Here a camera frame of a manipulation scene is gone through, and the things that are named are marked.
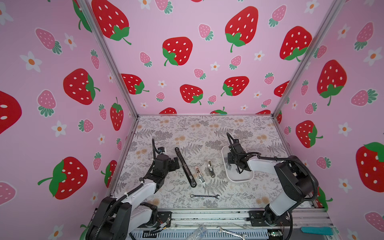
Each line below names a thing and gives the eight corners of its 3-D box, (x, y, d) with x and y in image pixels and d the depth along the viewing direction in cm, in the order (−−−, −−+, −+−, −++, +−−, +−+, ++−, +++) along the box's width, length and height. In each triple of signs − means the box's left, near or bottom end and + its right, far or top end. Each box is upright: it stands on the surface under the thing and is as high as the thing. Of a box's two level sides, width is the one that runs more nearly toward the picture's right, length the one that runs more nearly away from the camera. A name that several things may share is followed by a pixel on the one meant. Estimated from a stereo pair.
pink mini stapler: (202, 184, 88) (202, 180, 83) (194, 171, 93) (193, 167, 88) (206, 182, 88) (206, 178, 84) (197, 169, 93) (197, 165, 89)
